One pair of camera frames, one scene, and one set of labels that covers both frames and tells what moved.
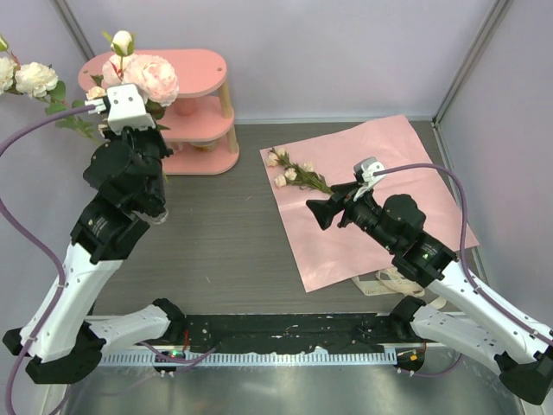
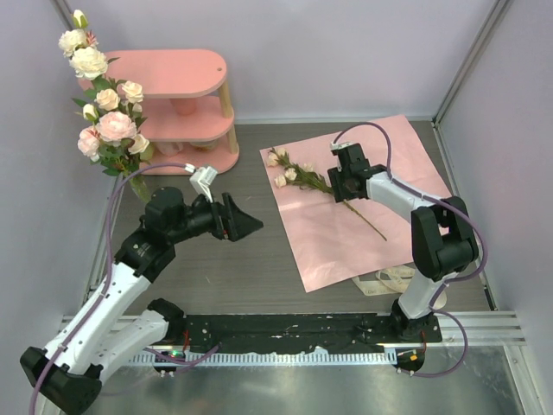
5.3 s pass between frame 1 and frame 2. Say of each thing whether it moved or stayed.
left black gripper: moved
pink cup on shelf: stayed
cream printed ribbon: stayed
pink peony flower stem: moved
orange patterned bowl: stayed
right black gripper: moved
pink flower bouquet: stayed
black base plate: stayed
